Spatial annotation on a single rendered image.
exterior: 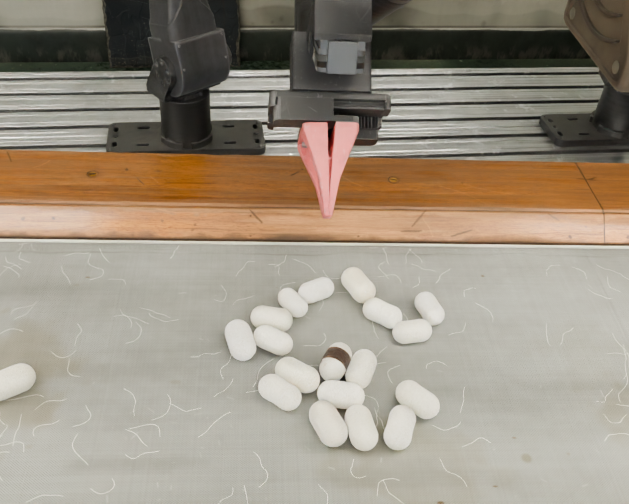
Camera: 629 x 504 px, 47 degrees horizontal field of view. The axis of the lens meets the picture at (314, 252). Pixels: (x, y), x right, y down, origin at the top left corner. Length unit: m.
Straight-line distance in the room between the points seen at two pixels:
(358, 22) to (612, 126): 0.60
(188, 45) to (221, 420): 0.45
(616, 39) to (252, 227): 0.42
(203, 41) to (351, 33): 0.34
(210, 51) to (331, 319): 0.38
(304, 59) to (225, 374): 0.26
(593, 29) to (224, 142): 0.64
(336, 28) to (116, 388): 0.32
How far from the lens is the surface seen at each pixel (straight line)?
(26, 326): 0.64
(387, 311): 0.61
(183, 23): 0.85
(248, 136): 0.95
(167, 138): 0.93
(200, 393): 0.57
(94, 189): 0.72
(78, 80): 1.12
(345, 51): 0.54
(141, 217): 0.70
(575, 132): 1.08
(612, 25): 0.36
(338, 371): 0.56
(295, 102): 0.60
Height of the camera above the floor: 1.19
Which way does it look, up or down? 41 degrees down
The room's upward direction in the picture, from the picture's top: 5 degrees clockwise
